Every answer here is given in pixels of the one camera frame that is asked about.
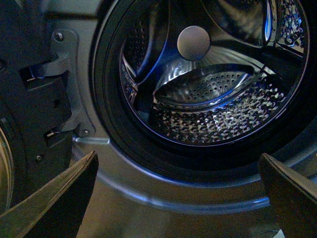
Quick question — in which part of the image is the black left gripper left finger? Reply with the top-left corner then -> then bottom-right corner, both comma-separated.
0,151 -> 99,238

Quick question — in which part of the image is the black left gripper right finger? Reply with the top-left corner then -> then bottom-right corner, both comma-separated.
258,153 -> 317,238

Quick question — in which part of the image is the grey front-load washing machine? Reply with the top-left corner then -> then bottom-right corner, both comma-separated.
44,0 -> 317,238

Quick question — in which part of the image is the dark washer door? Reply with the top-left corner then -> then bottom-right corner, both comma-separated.
0,0 -> 71,212

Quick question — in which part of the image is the black rubber door gasket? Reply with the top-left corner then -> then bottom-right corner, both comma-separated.
92,0 -> 317,181

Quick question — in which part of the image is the steel perforated washer drum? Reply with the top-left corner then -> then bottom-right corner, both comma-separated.
119,0 -> 310,147

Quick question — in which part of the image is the grey metal door hinge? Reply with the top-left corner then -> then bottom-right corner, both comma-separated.
30,28 -> 96,137

